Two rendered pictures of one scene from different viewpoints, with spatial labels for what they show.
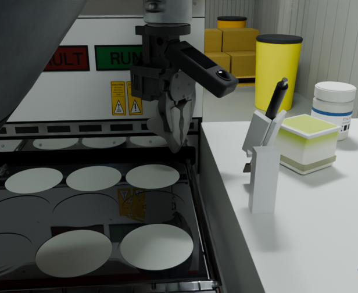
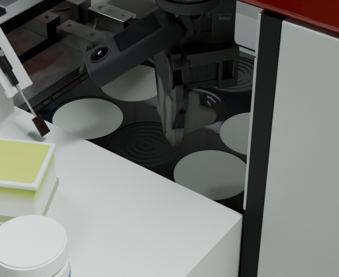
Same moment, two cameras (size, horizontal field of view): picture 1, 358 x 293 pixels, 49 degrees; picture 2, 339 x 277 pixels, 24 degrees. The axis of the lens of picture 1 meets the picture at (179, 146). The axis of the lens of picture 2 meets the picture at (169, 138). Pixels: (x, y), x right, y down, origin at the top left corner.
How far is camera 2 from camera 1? 1.32 m
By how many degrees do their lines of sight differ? 103
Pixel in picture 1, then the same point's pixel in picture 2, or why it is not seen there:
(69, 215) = not seen: hidden behind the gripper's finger
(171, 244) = (78, 124)
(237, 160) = (90, 166)
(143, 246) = (94, 111)
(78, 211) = not seen: hidden behind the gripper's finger
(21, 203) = (245, 79)
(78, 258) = (122, 81)
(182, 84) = (160, 61)
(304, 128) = (6, 147)
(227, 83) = (86, 56)
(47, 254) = (145, 71)
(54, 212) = (206, 90)
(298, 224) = not seen: outside the picture
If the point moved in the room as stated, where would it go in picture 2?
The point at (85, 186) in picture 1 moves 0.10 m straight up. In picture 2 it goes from (240, 121) to (244, 61)
